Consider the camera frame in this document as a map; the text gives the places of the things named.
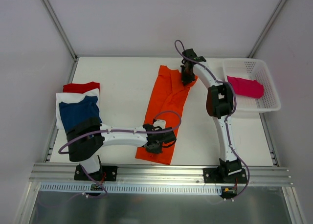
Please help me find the orange t shirt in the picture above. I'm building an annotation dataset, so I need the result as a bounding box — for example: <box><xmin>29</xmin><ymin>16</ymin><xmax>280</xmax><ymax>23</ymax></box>
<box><xmin>135</xmin><ymin>66</ymin><xmax>198</xmax><ymax>165</ymax></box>

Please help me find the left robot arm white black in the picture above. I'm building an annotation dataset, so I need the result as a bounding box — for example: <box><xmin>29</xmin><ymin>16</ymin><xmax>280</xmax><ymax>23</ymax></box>
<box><xmin>66</xmin><ymin>117</ymin><xmax>177</xmax><ymax>180</ymax></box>

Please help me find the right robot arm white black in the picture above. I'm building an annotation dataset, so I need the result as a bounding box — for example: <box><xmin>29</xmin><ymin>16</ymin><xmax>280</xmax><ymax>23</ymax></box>
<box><xmin>181</xmin><ymin>49</ymin><xmax>242</xmax><ymax>183</ymax></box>

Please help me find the pink t shirt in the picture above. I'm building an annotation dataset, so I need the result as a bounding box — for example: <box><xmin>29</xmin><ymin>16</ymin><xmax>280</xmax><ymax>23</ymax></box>
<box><xmin>227</xmin><ymin>76</ymin><xmax>264</xmax><ymax>99</ymax></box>

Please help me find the blue folded t shirt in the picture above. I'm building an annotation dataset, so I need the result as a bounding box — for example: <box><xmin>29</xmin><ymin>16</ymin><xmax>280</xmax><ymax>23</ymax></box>
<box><xmin>59</xmin><ymin>96</ymin><xmax>102</xmax><ymax>133</ymax></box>

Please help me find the red folded t shirt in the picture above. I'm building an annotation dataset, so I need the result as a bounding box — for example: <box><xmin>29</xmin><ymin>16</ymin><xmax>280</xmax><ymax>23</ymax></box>
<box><xmin>63</xmin><ymin>82</ymin><xmax>100</xmax><ymax>94</ymax></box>

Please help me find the white folded t shirt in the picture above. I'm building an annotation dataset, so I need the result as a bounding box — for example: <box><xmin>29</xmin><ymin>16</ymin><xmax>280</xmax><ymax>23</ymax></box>
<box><xmin>55</xmin><ymin>89</ymin><xmax>100</xmax><ymax>130</ymax></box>

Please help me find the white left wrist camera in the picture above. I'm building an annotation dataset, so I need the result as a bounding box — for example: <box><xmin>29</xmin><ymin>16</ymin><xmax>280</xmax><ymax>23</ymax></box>
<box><xmin>153</xmin><ymin>119</ymin><xmax>166</xmax><ymax>129</ymax></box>

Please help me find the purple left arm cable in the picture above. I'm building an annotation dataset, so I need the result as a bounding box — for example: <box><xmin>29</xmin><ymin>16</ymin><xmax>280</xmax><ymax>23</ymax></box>
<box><xmin>58</xmin><ymin>110</ymin><xmax>182</xmax><ymax>199</ymax></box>

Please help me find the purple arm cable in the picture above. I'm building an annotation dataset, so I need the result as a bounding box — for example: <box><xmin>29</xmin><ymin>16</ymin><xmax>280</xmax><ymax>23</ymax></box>
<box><xmin>174</xmin><ymin>39</ymin><xmax>250</xmax><ymax>202</ymax></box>
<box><xmin>58</xmin><ymin>110</ymin><xmax>182</xmax><ymax>199</ymax></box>

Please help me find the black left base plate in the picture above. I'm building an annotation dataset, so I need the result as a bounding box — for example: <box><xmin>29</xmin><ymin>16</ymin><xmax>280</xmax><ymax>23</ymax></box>
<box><xmin>74</xmin><ymin>165</ymin><xmax>118</xmax><ymax>182</ymax></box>

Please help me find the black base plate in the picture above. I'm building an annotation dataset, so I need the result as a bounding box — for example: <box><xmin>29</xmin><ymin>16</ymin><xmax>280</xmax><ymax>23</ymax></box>
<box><xmin>202</xmin><ymin>167</ymin><xmax>247</xmax><ymax>184</ymax></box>
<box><xmin>74</xmin><ymin>165</ymin><xmax>118</xmax><ymax>182</ymax></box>

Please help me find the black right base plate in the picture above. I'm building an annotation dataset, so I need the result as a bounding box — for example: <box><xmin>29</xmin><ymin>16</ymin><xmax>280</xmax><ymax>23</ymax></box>
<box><xmin>202</xmin><ymin>167</ymin><xmax>247</xmax><ymax>184</ymax></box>

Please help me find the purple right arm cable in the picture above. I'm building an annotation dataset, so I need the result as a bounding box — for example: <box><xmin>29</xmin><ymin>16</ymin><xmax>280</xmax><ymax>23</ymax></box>
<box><xmin>174</xmin><ymin>39</ymin><xmax>250</xmax><ymax>202</ymax></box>

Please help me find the aluminium mounting rail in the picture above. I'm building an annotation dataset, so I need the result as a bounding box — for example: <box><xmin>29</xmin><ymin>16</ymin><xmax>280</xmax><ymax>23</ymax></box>
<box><xmin>29</xmin><ymin>163</ymin><xmax>294</xmax><ymax>187</ymax></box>

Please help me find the white slotted cable duct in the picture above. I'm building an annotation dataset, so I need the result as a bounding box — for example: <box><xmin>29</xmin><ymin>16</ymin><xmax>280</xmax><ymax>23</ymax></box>
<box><xmin>40</xmin><ymin>182</ymin><xmax>222</xmax><ymax>196</ymax></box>

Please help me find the right aluminium frame post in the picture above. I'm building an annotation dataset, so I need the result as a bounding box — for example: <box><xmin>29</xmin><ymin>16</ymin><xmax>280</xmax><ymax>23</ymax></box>
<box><xmin>247</xmin><ymin>0</ymin><xmax>289</xmax><ymax>58</ymax></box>

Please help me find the aluminium frame post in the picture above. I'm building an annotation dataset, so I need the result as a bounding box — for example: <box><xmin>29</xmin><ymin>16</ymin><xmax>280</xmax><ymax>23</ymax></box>
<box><xmin>41</xmin><ymin>0</ymin><xmax>78</xmax><ymax>60</ymax></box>
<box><xmin>247</xmin><ymin>0</ymin><xmax>289</xmax><ymax>58</ymax></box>

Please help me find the left aluminium frame post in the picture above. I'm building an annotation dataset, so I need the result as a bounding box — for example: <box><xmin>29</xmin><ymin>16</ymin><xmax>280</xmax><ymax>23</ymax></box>
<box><xmin>41</xmin><ymin>0</ymin><xmax>78</xmax><ymax>60</ymax></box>

